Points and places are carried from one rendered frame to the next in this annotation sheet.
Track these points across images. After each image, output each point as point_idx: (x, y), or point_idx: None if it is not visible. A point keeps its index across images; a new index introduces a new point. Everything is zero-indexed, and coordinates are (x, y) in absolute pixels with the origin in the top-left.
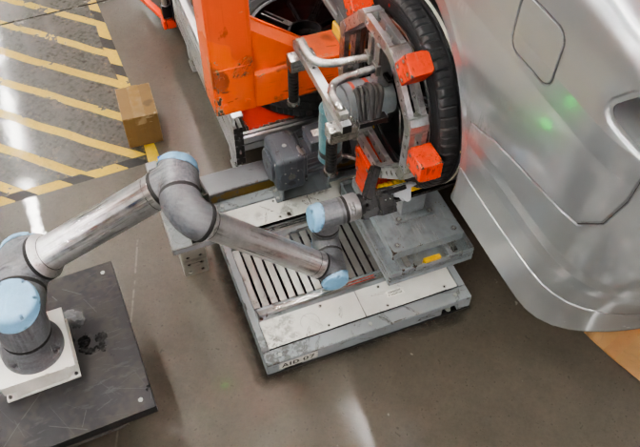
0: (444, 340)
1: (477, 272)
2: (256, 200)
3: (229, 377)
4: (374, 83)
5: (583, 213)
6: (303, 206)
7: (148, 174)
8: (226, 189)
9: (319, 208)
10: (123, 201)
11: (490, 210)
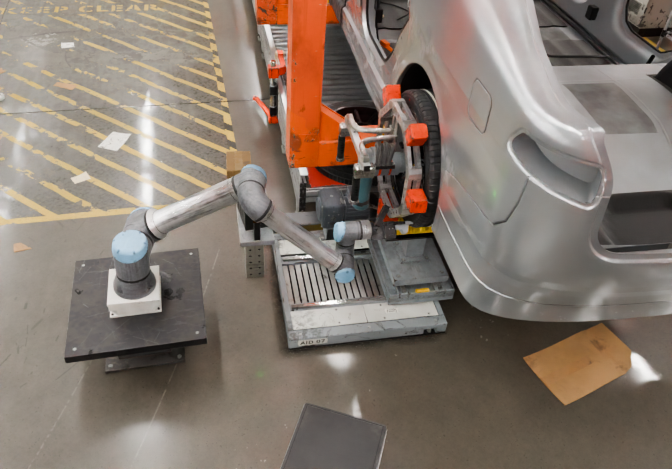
0: (421, 351)
1: (457, 311)
2: None
3: (261, 345)
4: (390, 143)
5: (496, 215)
6: None
7: (233, 176)
8: None
9: (342, 224)
10: (214, 190)
11: (451, 229)
